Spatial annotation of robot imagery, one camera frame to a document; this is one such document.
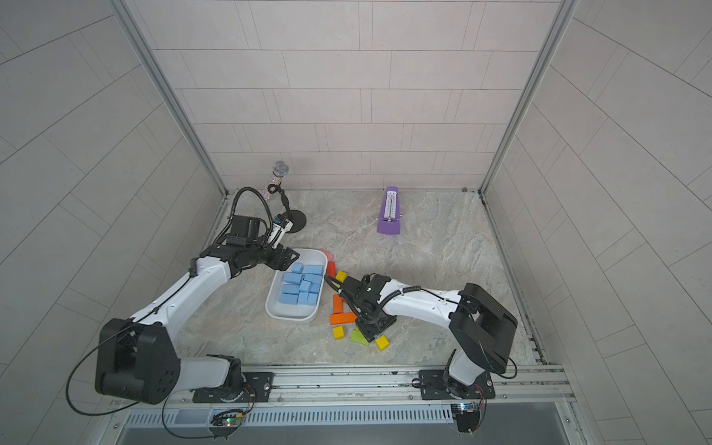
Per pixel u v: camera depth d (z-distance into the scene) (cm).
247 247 64
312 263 94
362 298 60
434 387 71
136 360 39
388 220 99
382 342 77
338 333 79
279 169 85
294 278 89
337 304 86
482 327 42
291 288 88
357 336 73
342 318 84
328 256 91
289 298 86
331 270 91
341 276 90
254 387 71
